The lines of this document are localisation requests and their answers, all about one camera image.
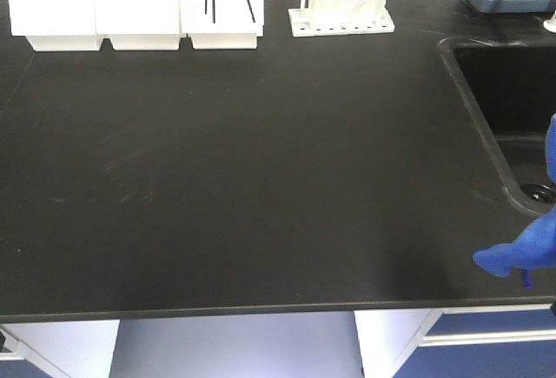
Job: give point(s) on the white right storage bin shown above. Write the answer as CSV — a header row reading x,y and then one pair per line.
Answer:
x,y
233,29

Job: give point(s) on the white middle storage bin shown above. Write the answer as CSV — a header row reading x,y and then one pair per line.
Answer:
x,y
139,24

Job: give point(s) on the black lab sink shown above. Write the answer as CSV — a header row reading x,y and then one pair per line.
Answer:
x,y
509,92

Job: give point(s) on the blue microfiber cloth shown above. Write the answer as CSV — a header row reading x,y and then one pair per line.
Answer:
x,y
534,248

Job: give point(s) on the blue white base cabinet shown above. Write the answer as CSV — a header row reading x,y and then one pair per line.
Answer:
x,y
496,341

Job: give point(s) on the white test tube rack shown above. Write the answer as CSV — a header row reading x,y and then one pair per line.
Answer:
x,y
340,18

